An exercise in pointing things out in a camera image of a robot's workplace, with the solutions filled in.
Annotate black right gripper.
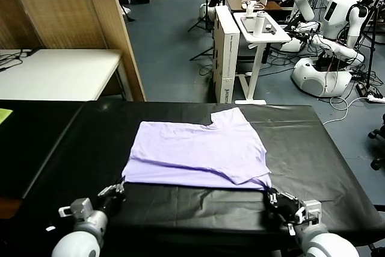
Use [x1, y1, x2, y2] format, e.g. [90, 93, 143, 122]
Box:
[264, 188, 301, 224]

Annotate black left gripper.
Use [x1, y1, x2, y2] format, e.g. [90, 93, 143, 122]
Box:
[97, 179, 126, 213]

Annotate lavender printed t-shirt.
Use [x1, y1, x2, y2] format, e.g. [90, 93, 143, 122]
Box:
[122, 109, 273, 191]

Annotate small white round robot base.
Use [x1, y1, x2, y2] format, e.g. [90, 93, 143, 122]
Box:
[199, 3, 216, 19]

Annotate black table cover sheet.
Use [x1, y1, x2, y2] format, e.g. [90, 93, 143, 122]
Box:
[22, 100, 385, 257]

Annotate glossy black side table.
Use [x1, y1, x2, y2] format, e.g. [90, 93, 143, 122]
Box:
[0, 99, 87, 199]

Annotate black office chair base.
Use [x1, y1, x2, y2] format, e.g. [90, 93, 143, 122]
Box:
[367, 129, 385, 171]

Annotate white rectangular table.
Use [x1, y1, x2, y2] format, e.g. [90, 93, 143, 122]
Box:
[0, 48, 133, 103]

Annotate yellow-green paper sheet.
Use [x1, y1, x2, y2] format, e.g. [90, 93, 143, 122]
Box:
[0, 108, 14, 125]

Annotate tall white cardboard box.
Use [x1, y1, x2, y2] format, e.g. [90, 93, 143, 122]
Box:
[212, 5, 241, 104]

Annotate white rolling side table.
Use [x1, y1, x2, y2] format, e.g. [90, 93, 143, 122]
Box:
[233, 11, 292, 106]

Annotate black heavy tripod stand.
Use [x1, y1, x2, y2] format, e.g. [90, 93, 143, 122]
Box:
[356, 0, 381, 95]

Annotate white cylindrical bottle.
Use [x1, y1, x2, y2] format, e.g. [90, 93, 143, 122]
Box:
[253, 10, 267, 37]

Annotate grey tablet computer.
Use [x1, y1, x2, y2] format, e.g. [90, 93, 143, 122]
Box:
[240, 16, 259, 34]

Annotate white humanoid robot dark joints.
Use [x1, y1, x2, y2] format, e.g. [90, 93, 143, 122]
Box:
[290, 0, 369, 99]

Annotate thin black tripod stand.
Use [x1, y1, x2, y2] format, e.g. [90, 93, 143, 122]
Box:
[188, 0, 213, 34]

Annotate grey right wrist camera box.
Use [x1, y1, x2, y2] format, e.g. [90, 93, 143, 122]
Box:
[296, 199, 322, 224]

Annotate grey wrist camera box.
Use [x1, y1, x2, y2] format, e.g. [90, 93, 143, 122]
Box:
[58, 197, 93, 218]
[296, 199, 322, 224]

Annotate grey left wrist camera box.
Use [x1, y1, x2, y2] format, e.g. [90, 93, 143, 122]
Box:
[58, 197, 93, 218]

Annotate white floor cable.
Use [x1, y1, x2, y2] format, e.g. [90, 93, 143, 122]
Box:
[321, 96, 371, 125]

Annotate black cables with adapter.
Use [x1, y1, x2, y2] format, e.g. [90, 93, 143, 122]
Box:
[0, 48, 34, 73]

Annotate white gadget with cables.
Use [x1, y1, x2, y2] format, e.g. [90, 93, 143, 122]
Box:
[241, 0, 265, 17]

